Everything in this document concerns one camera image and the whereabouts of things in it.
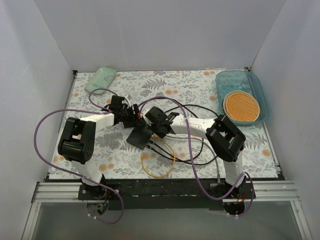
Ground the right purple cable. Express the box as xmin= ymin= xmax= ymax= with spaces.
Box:
xmin=139 ymin=96 xmax=254 ymax=218

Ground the grey ethernet cable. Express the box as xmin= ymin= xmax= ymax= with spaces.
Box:
xmin=167 ymin=134 xmax=222 ymax=183

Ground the teal plastic tray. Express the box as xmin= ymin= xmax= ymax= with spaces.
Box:
xmin=215 ymin=70 xmax=269 ymax=126

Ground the orange woven round coaster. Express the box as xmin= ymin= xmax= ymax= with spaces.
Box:
xmin=222 ymin=90 xmax=260 ymax=122

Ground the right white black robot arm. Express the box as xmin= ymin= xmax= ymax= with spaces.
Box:
xmin=141 ymin=106 xmax=246 ymax=201

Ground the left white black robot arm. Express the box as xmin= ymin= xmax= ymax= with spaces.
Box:
xmin=57 ymin=95 xmax=141 ymax=200

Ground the floral patterned table mat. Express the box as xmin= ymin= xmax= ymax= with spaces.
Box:
xmin=65 ymin=69 xmax=277 ymax=179

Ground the aluminium frame rail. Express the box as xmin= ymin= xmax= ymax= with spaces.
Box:
xmin=28 ymin=179 xmax=312 ymax=240

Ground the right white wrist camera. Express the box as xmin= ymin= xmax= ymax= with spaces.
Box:
xmin=141 ymin=108 xmax=153 ymax=126

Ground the black network switch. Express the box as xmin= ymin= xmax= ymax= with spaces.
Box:
xmin=126 ymin=123 xmax=153 ymax=150

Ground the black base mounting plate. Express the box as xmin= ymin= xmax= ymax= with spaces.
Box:
xmin=77 ymin=178 xmax=257 ymax=211

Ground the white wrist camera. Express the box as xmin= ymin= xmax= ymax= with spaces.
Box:
xmin=124 ymin=95 xmax=133 ymax=107
xmin=141 ymin=108 xmax=153 ymax=126

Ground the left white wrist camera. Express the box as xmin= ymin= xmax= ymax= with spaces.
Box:
xmin=124 ymin=95 xmax=133 ymax=107

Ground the yellow ethernet cable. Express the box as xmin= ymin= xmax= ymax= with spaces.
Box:
xmin=140 ymin=136 xmax=177 ymax=179

